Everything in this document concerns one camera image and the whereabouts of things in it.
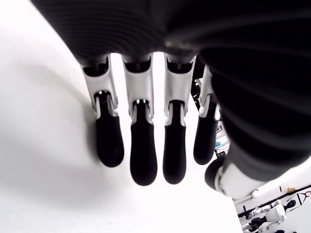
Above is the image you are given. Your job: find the white humanoid robot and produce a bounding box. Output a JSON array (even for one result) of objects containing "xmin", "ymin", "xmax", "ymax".
[{"xmin": 238, "ymin": 198, "xmax": 299, "ymax": 233}]

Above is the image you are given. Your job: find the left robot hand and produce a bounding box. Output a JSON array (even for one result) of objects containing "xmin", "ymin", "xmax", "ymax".
[{"xmin": 30, "ymin": 0, "xmax": 311, "ymax": 198}]

